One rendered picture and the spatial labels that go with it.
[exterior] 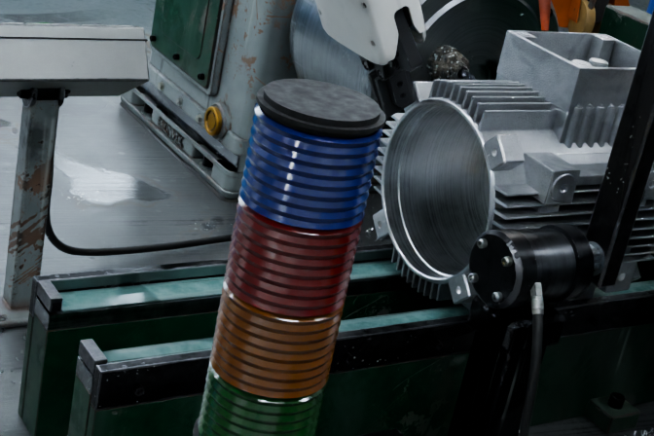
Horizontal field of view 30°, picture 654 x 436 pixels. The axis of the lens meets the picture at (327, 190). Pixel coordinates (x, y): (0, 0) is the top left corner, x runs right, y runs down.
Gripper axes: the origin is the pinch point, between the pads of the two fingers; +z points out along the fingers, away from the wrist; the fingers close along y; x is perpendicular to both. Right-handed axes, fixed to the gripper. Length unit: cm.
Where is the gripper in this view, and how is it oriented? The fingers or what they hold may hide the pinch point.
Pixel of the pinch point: (392, 88)
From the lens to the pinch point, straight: 105.6
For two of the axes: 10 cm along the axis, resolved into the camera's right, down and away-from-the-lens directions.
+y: 5.1, 4.1, -7.5
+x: 8.2, -4.9, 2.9
